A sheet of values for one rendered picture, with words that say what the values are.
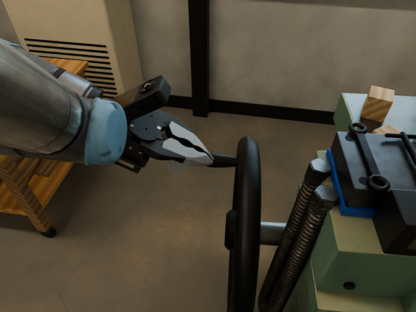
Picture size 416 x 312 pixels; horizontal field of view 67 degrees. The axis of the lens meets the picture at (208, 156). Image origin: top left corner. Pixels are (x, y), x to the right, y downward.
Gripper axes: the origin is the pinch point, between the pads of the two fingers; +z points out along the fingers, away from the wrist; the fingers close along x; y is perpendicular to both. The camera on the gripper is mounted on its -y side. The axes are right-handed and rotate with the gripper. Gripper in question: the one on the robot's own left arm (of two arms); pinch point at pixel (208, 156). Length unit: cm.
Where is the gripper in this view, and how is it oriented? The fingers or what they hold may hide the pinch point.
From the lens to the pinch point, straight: 50.8
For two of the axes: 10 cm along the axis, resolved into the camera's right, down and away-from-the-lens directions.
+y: -4.7, 5.7, 6.7
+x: -1.4, 7.1, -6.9
